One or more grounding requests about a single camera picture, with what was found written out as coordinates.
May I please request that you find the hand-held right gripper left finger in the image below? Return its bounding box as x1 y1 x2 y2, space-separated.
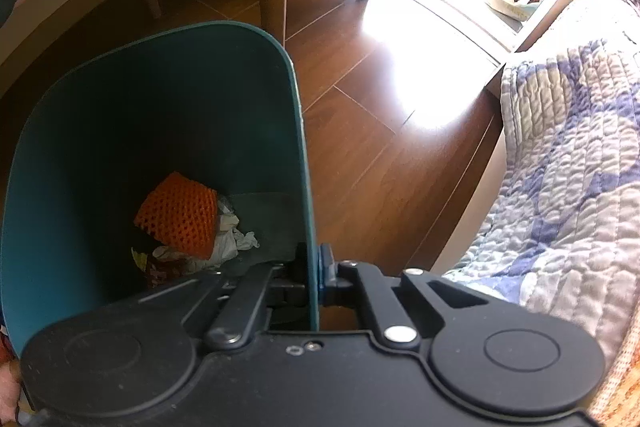
102 243 311 350

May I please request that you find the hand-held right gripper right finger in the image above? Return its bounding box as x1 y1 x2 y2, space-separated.
319 243 493 350

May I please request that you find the white tissue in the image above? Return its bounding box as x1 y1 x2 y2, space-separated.
152 196 260 272

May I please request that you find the orange foam fruit net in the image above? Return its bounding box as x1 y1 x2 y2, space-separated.
133 172 219 259

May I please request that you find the teal plastic trash bin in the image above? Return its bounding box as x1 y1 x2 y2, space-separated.
0 21 321 355

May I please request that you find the red yellow snack wrapper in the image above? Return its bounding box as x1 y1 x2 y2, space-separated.
131 247 201 288

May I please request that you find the blue and white quilt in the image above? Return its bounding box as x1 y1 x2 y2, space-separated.
442 0 640 358

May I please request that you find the orange patterned cloth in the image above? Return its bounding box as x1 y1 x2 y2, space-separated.
590 332 640 427

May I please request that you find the wooden bed frame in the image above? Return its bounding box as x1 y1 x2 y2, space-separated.
420 62 507 278

